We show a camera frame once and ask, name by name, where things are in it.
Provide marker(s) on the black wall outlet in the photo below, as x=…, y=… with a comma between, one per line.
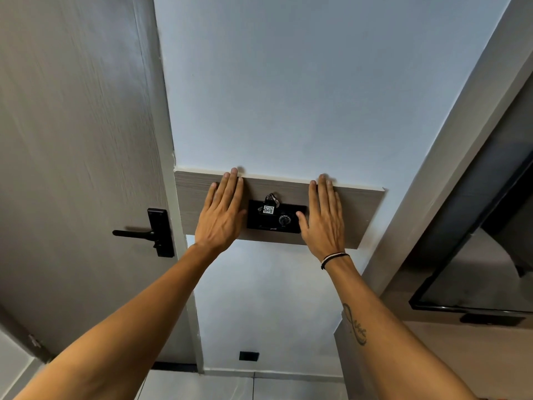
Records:
x=249, y=356

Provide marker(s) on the white cabinet door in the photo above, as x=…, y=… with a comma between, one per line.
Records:
x=14, y=362

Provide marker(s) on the person's right forearm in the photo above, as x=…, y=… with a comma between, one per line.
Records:
x=383, y=329

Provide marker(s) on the person's left little finger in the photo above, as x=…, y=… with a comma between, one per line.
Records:
x=211, y=197

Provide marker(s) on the person's left middle finger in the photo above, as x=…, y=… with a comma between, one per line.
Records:
x=231, y=186

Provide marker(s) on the person's left hand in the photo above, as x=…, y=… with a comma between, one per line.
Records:
x=218, y=224

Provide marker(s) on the keys with white tag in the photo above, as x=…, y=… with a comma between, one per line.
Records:
x=268, y=209

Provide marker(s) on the person's right little finger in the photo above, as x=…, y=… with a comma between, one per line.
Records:
x=339, y=206

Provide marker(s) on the black box under television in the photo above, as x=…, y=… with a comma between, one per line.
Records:
x=491, y=319

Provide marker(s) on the grey wooden door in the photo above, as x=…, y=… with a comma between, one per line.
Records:
x=70, y=162

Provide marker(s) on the person's right hand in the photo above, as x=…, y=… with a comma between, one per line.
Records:
x=324, y=229

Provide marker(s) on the person's left thumb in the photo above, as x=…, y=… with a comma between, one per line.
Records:
x=242, y=219

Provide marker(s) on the black round dial knob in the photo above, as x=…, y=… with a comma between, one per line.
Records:
x=285, y=221

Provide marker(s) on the person's right thumb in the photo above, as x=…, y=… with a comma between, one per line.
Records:
x=302, y=222

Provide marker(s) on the grey wooden television backboard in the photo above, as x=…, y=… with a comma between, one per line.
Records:
x=437, y=162

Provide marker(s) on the metal door hinge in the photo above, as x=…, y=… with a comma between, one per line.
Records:
x=35, y=341

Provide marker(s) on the person's left forearm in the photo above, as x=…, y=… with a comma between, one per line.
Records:
x=125, y=320

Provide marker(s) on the grey wooden wall panel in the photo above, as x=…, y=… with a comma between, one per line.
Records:
x=358, y=216

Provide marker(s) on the white door frame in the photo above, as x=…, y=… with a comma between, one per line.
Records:
x=166, y=120

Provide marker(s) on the black flat screen television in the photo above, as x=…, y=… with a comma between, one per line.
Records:
x=470, y=279

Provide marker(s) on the person's right middle finger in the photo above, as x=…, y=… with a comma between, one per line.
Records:
x=323, y=193

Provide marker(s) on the black and white wristband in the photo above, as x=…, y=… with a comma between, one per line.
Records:
x=334, y=258

